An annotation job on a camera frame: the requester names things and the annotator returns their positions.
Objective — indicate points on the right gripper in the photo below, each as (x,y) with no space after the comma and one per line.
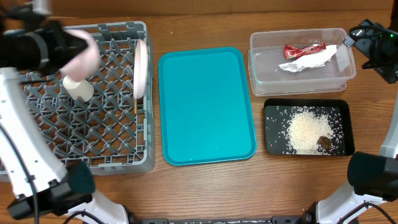
(363,43)

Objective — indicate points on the large white plate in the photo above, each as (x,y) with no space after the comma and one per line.
(141,60)

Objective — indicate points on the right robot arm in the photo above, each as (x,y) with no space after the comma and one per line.
(372,179)

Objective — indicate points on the clear plastic bin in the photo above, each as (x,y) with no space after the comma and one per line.
(266,53)

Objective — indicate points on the teal serving tray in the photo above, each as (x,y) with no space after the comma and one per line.
(205,107)

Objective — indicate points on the white napkin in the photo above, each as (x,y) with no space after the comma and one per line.
(310,61)

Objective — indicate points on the pile of rice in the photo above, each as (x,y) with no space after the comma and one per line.
(296,130)

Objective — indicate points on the small white plate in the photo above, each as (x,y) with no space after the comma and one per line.
(85,63)

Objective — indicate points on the black tray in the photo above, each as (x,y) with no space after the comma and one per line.
(341,104)

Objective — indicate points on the dark food scrap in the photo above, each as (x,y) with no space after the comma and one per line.
(325,143)

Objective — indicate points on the grey plastic dish rack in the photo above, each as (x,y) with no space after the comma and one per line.
(103,132)

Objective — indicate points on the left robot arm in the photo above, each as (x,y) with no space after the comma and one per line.
(41,183)

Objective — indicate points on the white cup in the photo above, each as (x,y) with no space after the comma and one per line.
(82,90)

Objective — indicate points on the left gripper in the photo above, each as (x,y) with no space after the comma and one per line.
(63,42)

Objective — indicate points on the red snack wrapper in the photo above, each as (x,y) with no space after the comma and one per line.
(291,52)

